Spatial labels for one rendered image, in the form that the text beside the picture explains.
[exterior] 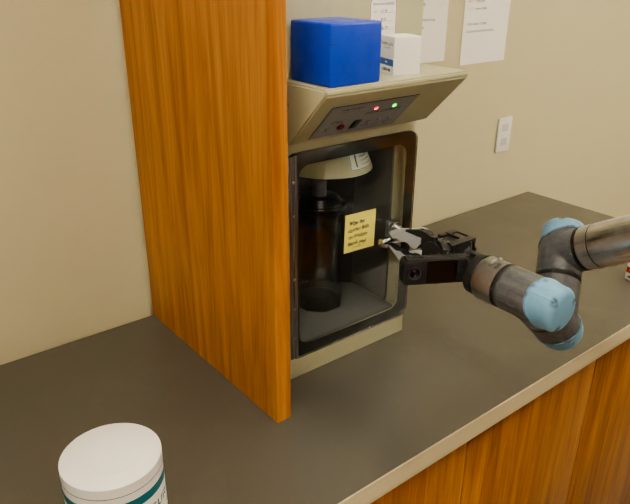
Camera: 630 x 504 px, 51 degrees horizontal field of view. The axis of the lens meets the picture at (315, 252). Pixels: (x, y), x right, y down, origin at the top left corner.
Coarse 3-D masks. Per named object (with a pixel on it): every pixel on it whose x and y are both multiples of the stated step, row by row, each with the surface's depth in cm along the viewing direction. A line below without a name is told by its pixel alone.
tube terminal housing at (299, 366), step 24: (288, 0) 99; (312, 0) 102; (336, 0) 104; (360, 0) 107; (408, 0) 114; (288, 24) 100; (408, 24) 116; (288, 48) 102; (288, 72) 103; (312, 144) 111; (360, 336) 136; (384, 336) 141; (312, 360) 129
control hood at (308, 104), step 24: (432, 72) 110; (456, 72) 111; (288, 96) 102; (312, 96) 97; (336, 96) 96; (360, 96) 100; (384, 96) 104; (432, 96) 114; (288, 120) 103; (312, 120) 100; (408, 120) 119; (288, 144) 105
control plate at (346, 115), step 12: (408, 96) 108; (336, 108) 100; (348, 108) 102; (360, 108) 104; (372, 108) 106; (384, 108) 108; (396, 108) 111; (324, 120) 102; (336, 120) 104; (348, 120) 106; (372, 120) 111; (384, 120) 113; (324, 132) 106; (336, 132) 108
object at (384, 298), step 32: (320, 160) 112; (352, 160) 116; (384, 160) 121; (320, 192) 114; (352, 192) 119; (384, 192) 124; (320, 224) 116; (384, 224) 127; (320, 256) 119; (352, 256) 124; (384, 256) 130; (320, 288) 122; (352, 288) 127; (384, 288) 133; (320, 320) 125; (352, 320) 130; (384, 320) 137
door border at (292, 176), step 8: (296, 160) 108; (296, 168) 109; (288, 176) 108; (296, 176) 109; (288, 184) 108; (296, 184) 110; (296, 192) 111; (296, 200) 111; (288, 208) 110; (296, 208) 112; (296, 216) 112; (296, 224) 113; (296, 232) 114; (296, 240) 114; (296, 248) 115; (296, 256) 115; (296, 264) 116; (296, 272) 117; (296, 280) 117; (296, 288) 118; (296, 296) 119; (296, 304) 119; (296, 312) 120; (296, 320) 121; (296, 328) 121; (296, 336) 122; (296, 344) 123; (296, 352) 123
